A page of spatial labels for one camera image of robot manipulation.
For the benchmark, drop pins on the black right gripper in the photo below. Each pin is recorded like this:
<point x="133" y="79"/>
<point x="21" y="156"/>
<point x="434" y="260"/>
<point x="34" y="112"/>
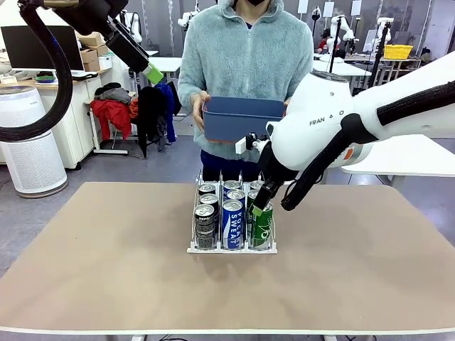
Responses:
<point x="270" y="167"/>

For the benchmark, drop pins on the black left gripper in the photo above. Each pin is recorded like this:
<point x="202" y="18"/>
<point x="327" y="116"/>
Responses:
<point x="92" y="16"/>

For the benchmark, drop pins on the blue plastic bin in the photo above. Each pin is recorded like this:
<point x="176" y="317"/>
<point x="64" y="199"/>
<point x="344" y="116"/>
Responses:
<point x="241" y="120"/>

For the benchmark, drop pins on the person's left forearm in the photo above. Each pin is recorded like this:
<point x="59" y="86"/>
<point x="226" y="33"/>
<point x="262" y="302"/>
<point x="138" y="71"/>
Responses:
<point x="292" y="93"/>

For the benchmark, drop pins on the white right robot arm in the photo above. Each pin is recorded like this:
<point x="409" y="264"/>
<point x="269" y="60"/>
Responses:
<point x="313" y="106"/>

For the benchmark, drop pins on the white lab robot arm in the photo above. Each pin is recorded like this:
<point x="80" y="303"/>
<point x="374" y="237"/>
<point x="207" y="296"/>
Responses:
<point x="384" y="32"/>
<point x="186" y="18"/>
<point x="343" y="32"/>
<point x="133" y="28"/>

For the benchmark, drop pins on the person's right forearm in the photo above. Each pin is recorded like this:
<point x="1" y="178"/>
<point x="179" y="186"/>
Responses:
<point x="188" y="94"/>

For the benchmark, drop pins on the white can dispenser rack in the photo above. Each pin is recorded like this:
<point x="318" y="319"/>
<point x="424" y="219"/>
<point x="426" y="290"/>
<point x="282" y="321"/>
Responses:
<point x="232" y="251"/>

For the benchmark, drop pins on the person's right hand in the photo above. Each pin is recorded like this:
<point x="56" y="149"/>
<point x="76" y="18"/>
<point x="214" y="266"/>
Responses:
<point x="198" y="112"/>

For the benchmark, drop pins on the person's left hand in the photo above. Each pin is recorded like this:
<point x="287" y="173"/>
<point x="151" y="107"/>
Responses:
<point x="287" y="103"/>

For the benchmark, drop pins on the silver can at top right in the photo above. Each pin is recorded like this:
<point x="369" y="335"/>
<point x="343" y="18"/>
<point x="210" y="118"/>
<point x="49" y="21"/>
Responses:
<point x="256" y="184"/>

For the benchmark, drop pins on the small white box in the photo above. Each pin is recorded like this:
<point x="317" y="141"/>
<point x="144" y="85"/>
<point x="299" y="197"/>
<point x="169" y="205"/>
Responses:
<point x="105" y="63"/>

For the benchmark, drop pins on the brown cardboard box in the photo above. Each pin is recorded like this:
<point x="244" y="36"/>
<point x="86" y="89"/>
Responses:
<point x="91" y="65"/>
<point x="101" y="51"/>
<point x="88" y="56"/>
<point x="90" y="40"/>

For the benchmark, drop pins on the white lab table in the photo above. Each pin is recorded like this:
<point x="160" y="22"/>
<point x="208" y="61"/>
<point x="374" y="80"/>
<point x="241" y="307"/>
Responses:
<point x="341" y="69"/>
<point x="172" y="63"/>

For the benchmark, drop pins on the grey garment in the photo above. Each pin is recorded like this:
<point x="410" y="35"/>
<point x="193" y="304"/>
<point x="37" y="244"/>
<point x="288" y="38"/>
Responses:
<point x="113" y="95"/>

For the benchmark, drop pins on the orange garment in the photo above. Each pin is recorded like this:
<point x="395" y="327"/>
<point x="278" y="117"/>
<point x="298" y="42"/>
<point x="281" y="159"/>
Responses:
<point x="134" y="108"/>

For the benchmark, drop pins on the black jacket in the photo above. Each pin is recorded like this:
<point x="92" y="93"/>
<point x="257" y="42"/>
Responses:
<point x="151" y="106"/>

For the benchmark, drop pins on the white black keyboard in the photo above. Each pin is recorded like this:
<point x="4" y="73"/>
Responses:
<point x="84" y="75"/>

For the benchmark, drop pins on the blue jacket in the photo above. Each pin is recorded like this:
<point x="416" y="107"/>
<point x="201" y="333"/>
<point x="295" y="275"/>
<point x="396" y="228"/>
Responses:
<point x="173" y="124"/>

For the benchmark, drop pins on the white cabinet with wooden top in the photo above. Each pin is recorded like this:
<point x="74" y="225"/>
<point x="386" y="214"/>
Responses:
<point x="82" y="124"/>

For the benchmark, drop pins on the green round dish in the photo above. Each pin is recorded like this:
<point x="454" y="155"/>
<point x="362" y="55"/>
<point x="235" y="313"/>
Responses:
<point x="45" y="78"/>

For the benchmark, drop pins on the person in teal fleece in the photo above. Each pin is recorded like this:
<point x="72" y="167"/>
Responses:
<point x="245" y="57"/>

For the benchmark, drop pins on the black computer monitor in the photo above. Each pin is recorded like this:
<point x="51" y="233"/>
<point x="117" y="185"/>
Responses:
<point x="25" y="49"/>

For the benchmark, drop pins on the black face mask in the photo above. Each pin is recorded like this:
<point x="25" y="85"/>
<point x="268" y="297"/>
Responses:
<point x="255" y="2"/>

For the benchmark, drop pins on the white air purifier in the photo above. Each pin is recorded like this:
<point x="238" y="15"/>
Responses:
<point x="28" y="152"/>

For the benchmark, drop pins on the large white table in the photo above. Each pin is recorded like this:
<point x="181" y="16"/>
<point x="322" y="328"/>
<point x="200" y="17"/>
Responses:
<point x="409" y="160"/>

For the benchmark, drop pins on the black stand pole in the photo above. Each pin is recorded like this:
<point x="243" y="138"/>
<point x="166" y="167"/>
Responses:
<point x="377" y="60"/>
<point x="332" y="60"/>

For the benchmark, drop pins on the white paper sign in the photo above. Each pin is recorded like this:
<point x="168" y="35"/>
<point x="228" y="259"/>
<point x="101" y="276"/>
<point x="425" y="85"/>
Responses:
<point x="356" y="7"/>
<point x="329" y="9"/>
<point x="303" y="6"/>

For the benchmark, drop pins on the wooden shelf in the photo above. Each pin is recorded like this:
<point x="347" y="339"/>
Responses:
<point x="409" y="64"/>

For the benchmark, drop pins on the yellow plastic crate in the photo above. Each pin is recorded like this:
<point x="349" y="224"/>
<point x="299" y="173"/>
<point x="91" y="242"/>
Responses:
<point x="398" y="51"/>

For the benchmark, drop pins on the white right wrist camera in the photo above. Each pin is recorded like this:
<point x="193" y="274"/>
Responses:
<point x="241" y="145"/>

